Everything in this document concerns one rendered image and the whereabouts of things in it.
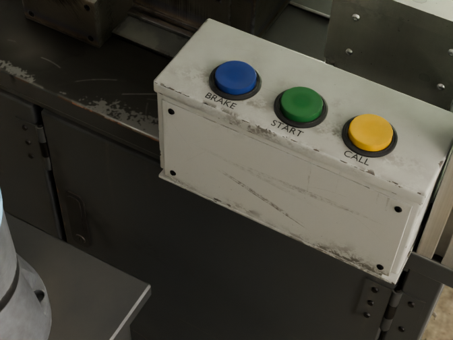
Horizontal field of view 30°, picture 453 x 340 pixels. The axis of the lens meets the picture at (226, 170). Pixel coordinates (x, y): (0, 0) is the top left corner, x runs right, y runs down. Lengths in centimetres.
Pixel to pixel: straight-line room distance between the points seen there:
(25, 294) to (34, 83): 34
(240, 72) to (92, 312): 27
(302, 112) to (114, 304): 26
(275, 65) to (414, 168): 18
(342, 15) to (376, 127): 22
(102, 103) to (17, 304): 32
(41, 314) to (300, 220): 27
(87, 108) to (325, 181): 34
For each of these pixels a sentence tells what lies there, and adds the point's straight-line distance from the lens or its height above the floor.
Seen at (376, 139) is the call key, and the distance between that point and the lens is 77.
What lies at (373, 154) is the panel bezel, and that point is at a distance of 77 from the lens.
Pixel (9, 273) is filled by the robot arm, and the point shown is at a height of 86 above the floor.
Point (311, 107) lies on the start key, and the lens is 79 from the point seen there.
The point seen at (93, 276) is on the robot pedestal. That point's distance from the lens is 86.
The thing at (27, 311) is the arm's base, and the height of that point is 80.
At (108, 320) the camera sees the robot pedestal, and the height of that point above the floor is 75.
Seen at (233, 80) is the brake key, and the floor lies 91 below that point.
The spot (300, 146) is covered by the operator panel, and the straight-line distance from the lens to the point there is 77.
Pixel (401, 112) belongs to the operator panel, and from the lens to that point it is 82.
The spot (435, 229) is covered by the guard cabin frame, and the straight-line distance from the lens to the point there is 86.
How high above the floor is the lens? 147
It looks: 51 degrees down
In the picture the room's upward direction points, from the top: 3 degrees clockwise
